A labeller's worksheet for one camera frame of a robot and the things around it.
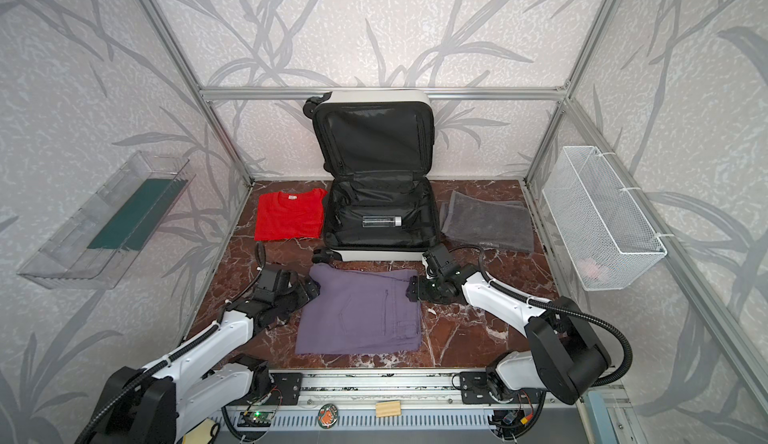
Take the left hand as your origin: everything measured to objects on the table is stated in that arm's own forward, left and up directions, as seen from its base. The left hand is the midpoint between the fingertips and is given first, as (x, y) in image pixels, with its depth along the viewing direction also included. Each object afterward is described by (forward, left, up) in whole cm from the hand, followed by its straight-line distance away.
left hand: (315, 282), depth 88 cm
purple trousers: (-8, -13, -2) cm, 15 cm away
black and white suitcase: (+40, -17, +15) cm, 46 cm away
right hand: (-1, -30, +1) cm, 30 cm away
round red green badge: (-33, -9, -2) cm, 34 cm away
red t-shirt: (+28, +16, -4) cm, 33 cm away
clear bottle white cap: (+24, -17, -2) cm, 29 cm away
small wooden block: (-31, -23, -3) cm, 39 cm away
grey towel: (+24, -61, -2) cm, 66 cm away
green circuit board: (-33, +9, -4) cm, 35 cm away
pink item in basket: (-4, -73, +18) cm, 75 cm away
